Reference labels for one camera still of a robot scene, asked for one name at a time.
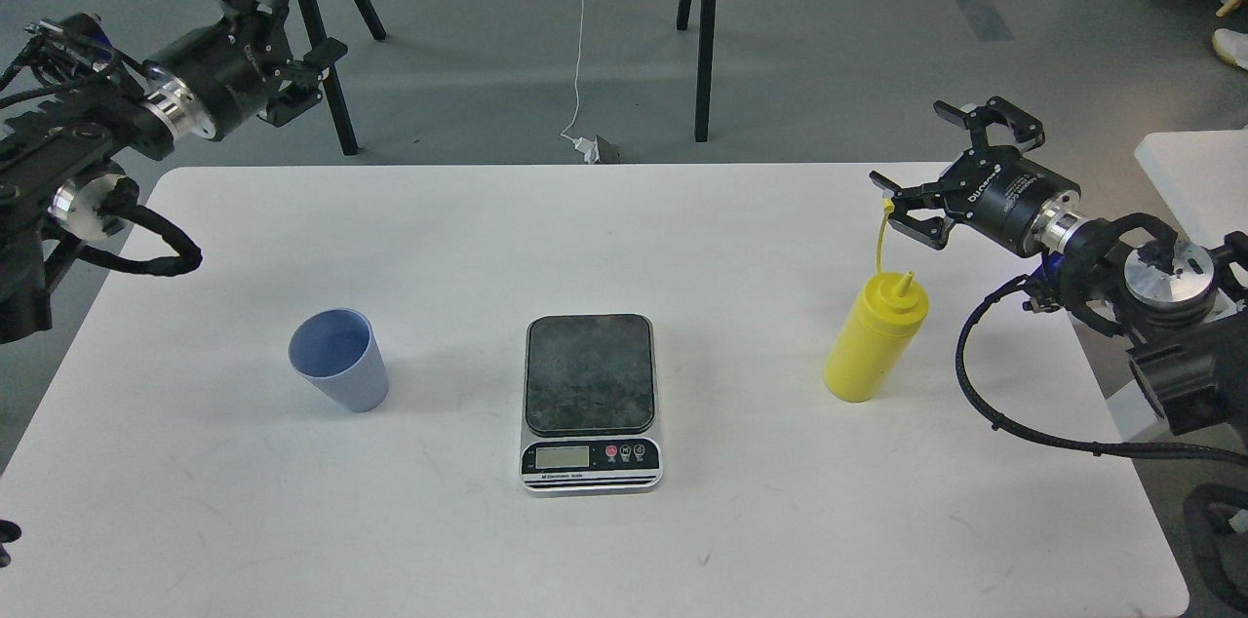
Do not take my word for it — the white side table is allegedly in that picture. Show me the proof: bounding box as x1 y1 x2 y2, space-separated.
1134 130 1247 248

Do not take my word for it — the digital kitchen scale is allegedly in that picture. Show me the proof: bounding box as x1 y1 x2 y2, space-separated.
519 313 664 494

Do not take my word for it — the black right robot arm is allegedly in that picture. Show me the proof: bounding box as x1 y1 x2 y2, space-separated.
870 96 1247 467

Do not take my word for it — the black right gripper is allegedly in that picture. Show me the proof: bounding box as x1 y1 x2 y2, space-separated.
869 96 1080 257

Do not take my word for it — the yellow squeeze bottle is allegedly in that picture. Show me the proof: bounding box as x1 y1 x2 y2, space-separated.
822 199 930 405

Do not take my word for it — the blue plastic cup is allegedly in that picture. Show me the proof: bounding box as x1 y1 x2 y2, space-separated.
287 308 391 413

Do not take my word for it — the white power adapter on floor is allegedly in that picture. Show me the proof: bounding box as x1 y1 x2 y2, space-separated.
573 135 623 165

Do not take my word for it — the white shoe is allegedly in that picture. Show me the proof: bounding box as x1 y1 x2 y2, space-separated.
1211 27 1248 70

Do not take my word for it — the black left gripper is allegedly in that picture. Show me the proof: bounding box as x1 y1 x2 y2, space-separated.
144 0 348 141

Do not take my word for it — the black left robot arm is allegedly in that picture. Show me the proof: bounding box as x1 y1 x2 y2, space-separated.
1 0 347 343

